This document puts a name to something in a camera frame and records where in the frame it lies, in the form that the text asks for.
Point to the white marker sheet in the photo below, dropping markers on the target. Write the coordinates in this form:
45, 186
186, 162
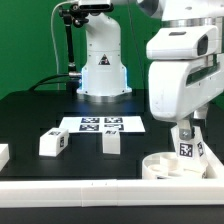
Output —
87, 124

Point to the white left fence bar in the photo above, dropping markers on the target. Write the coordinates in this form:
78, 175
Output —
4, 155

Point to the white round stool seat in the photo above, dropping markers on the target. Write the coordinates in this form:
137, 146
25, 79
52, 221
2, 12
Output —
166, 165

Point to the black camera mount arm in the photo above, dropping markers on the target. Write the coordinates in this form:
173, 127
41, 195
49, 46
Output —
72, 17

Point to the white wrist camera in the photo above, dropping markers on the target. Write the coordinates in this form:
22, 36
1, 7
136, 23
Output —
183, 43

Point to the white camera on mount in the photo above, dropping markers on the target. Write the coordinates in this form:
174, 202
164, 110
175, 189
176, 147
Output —
95, 5

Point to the white front fence bar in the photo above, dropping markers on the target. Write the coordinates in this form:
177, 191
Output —
92, 193

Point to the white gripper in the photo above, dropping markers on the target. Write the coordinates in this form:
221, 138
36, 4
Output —
171, 99

